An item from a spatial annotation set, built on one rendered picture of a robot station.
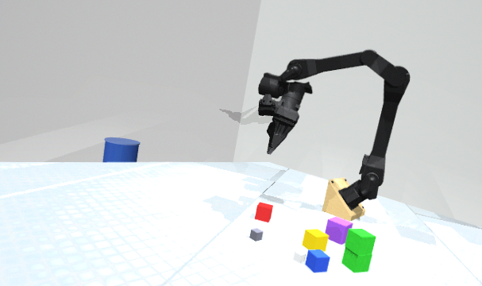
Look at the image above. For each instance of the red block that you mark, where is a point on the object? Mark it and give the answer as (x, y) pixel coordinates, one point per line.
(264, 212)

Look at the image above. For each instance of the small white block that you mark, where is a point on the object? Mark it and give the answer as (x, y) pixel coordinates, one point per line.
(299, 256)

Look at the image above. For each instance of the green block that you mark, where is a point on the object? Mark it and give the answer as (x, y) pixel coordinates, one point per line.
(356, 263)
(360, 241)

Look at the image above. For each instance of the blue block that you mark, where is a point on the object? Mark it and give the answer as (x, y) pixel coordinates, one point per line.
(317, 261)

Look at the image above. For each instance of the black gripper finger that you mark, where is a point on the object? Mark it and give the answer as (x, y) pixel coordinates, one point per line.
(270, 149)
(282, 129)

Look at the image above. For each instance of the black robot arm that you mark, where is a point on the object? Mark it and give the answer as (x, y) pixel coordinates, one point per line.
(396, 79)

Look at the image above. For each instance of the purple block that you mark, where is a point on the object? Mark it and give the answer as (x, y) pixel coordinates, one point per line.
(337, 229)

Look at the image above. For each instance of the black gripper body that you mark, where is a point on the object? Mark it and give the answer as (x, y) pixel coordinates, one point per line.
(288, 111)

